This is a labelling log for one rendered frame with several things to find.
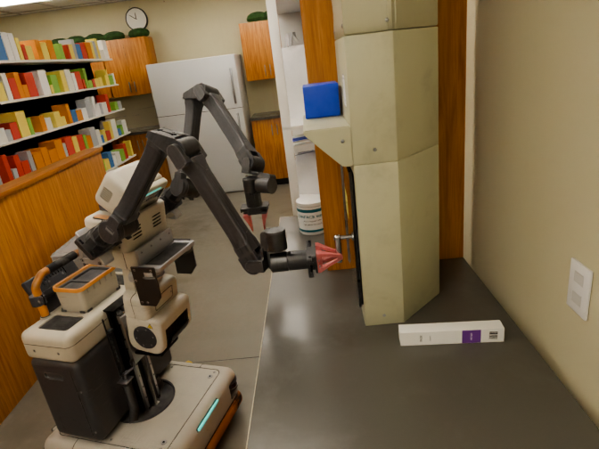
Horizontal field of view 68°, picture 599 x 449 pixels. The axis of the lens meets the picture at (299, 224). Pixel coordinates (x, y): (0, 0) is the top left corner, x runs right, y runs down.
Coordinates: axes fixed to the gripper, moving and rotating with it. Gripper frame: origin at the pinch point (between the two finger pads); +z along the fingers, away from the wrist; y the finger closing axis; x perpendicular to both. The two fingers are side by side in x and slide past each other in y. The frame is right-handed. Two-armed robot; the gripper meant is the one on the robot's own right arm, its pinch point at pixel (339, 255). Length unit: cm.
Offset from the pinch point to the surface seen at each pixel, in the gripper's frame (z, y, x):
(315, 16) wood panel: 1, 41, -58
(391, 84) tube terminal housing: 16.1, 1.4, -45.5
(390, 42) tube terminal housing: 16, 3, -54
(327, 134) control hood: 0.1, -0.3, -36.0
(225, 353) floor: -75, 96, 131
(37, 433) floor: -165, 42, 121
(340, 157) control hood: 2.5, -1.3, -30.1
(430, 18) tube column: 29, 15, -57
